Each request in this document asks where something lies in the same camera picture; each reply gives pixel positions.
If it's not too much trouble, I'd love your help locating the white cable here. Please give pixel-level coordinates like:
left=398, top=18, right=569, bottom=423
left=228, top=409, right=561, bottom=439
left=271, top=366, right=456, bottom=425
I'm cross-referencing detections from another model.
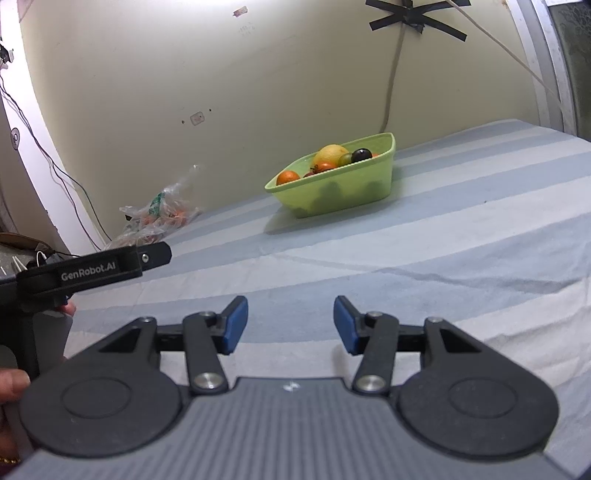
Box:
left=443, top=0, right=571, bottom=118

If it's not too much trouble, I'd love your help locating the black tape cross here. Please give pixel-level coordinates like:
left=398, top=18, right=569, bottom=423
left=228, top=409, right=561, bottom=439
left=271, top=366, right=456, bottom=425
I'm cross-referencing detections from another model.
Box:
left=366, top=0, right=468, bottom=43

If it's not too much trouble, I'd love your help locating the window frame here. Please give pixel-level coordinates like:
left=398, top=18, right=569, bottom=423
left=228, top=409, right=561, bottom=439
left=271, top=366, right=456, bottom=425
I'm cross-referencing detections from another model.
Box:
left=508, top=0, right=591, bottom=139

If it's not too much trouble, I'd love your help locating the clear plastic bag of tomatoes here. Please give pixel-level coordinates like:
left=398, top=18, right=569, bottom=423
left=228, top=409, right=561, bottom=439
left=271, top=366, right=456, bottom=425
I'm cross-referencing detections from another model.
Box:
left=111, top=164, right=202, bottom=253

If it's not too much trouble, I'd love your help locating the light green plastic basin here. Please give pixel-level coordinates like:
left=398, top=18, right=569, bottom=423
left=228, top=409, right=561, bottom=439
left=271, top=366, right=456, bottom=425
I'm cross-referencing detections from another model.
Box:
left=264, top=132, right=399, bottom=219

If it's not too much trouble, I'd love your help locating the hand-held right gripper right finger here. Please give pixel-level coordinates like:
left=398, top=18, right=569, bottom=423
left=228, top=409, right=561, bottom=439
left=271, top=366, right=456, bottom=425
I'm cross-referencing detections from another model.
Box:
left=334, top=295, right=483, bottom=396

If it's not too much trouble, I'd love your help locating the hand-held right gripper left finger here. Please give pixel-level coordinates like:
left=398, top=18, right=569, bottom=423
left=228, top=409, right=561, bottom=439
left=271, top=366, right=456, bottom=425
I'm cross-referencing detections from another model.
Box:
left=99, top=296, right=249, bottom=396

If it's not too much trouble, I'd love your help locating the blue striped bed sheet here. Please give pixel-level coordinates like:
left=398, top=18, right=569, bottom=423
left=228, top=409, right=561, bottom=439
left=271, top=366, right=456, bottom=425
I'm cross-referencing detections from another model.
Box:
left=60, top=119, right=591, bottom=480

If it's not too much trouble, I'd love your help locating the black cable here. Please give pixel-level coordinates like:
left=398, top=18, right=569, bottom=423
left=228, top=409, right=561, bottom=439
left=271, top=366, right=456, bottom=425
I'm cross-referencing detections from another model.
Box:
left=0, top=78, right=112, bottom=241
left=0, top=88, right=93, bottom=232

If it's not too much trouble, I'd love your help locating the person's left hand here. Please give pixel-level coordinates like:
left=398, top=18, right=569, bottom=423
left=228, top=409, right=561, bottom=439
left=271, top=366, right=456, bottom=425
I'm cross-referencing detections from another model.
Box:
left=0, top=368, right=31, bottom=467

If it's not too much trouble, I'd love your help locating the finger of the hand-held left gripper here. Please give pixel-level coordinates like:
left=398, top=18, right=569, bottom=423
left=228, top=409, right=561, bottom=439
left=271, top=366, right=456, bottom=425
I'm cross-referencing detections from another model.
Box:
left=134, top=242, right=173, bottom=276

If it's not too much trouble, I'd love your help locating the large yellow grapefruit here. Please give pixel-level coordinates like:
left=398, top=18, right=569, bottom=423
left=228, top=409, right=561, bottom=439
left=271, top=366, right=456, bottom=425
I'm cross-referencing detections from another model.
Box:
left=313, top=144, right=350, bottom=168

